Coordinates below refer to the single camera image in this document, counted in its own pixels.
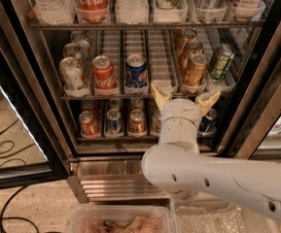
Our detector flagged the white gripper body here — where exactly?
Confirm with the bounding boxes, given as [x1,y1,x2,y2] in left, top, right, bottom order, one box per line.
[158,98,202,153]

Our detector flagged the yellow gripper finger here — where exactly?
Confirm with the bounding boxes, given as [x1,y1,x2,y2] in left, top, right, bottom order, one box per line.
[195,90,221,116]
[150,83,172,110]

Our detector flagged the orange soda can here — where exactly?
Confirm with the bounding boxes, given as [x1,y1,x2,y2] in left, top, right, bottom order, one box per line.
[175,29,197,55]
[184,53,209,86]
[178,41,203,70]

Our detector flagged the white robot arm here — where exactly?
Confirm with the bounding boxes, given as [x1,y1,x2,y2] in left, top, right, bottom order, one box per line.
[141,84,281,222]

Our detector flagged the white green can bottom shelf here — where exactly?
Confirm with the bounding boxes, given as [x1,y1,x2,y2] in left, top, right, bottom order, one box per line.
[152,110,161,134]

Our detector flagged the blue Pepsi can bottom right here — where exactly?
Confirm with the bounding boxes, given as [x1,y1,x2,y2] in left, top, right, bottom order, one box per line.
[199,109,218,133]

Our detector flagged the empty white shelf tray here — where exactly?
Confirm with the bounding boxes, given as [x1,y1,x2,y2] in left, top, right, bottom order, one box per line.
[148,30,178,93]

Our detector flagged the blue Pepsi can middle shelf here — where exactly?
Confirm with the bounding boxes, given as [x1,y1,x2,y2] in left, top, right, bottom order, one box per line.
[125,54,147,88]

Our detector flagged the orange can bottom shelf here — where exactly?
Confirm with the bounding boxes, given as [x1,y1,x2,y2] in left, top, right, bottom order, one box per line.
[128,109,146,134]

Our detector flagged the green soda can middle shelf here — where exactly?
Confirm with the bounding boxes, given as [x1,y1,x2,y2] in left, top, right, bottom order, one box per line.
[208,44,234,82]

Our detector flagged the red Coca-Cola can middle shelf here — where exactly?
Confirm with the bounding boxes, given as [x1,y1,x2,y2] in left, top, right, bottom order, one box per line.
[91,55,117,90]

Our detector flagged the red can bottom shelf front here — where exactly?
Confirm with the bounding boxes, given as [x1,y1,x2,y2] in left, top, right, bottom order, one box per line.
[79,111,100,136]

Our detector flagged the steel fridge cabinet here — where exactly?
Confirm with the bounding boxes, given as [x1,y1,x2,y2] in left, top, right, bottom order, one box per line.
[2,0,281,204]

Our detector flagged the front white soda can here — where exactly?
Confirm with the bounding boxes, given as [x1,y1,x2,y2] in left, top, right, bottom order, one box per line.
[59,57,86,91]

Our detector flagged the white soda can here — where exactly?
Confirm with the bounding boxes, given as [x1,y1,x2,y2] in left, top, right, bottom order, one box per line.
[59,57,86,91]
[63,43,83,62]
[70,31,91,60]

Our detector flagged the red Coca-Cola bottle top shelf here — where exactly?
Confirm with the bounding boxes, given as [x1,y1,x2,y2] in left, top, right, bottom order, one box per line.
[76,0,109,22]

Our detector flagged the open glass fridge door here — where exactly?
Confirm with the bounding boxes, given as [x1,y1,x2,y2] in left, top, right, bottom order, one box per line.
[0,0,70,192]

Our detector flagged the clear bin with bubble wrap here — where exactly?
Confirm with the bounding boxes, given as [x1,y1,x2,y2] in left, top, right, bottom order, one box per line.
[170,199,278,233]

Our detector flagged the clear water bottle centre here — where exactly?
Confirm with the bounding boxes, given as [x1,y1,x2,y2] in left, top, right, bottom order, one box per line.
[116,0,149,24]

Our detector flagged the clear water bottle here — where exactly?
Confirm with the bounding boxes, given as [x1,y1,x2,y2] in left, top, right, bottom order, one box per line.
[34,0,76,25]
[116,0,149,24]

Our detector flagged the clear bin with brown items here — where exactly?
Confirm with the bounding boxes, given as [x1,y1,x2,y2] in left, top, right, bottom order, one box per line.
[64,205,175,233]

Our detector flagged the clear water bottle left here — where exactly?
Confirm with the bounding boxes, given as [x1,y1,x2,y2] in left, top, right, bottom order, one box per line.
[34,0,76,25]

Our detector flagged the black floor cable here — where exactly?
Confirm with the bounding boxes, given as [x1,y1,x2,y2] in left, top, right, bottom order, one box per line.
[0,99,41,233]

